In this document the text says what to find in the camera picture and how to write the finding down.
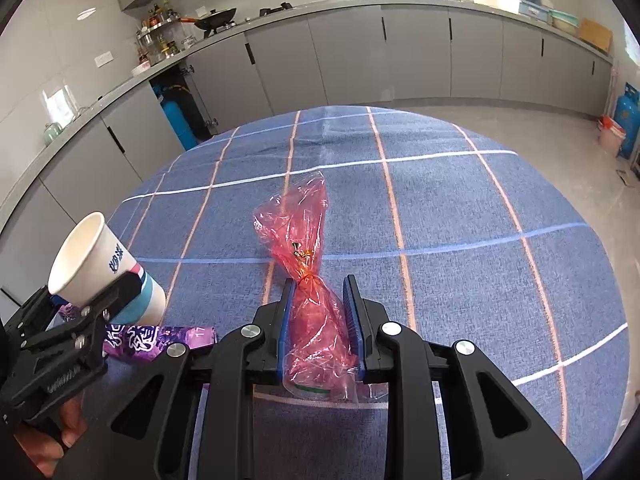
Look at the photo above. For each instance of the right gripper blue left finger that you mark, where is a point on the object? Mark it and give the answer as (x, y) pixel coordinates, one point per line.
(284, 310)

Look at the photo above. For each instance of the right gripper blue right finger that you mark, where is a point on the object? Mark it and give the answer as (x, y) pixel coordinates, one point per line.
(352, 304)

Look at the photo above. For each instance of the pink transparent plastic bag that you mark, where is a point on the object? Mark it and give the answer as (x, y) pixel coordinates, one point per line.
(320, 365)

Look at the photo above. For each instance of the purple snack wrapper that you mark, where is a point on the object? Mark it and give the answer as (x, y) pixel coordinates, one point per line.
(128, 340)

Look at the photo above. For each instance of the white paper cup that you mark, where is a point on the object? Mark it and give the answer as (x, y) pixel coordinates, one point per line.
(92, 258)

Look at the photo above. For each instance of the person's left hand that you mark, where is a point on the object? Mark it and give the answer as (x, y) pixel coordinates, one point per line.
(44, 451)

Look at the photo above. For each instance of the blue plaid tablecloth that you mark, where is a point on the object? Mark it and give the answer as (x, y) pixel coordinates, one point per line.
(455, 235)

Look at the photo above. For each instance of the blue water bottle in cabinet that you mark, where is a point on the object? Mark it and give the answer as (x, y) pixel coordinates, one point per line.
(179, 123)

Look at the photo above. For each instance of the green ceramic teapot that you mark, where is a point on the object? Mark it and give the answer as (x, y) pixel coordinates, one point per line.
(51, 132)

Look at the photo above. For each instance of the grey lower cabinets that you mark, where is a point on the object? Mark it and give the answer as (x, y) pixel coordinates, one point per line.
(357, 53)

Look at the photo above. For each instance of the pink floor bucket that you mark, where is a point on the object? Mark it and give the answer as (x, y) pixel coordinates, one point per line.
(611, 136)

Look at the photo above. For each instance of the black wok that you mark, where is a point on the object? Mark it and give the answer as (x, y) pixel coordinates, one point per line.
(210, 23)

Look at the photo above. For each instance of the metal spice rack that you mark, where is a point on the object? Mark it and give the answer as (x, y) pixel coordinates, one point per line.
(162, 34)

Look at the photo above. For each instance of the blue gas cylinder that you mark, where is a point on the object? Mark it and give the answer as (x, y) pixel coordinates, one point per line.
(627, 115)

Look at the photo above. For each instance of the blue bread box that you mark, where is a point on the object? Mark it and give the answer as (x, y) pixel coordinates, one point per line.
(534, 9)

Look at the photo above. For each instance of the wooden cutting board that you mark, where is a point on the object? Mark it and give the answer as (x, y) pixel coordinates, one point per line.
(595, 34)

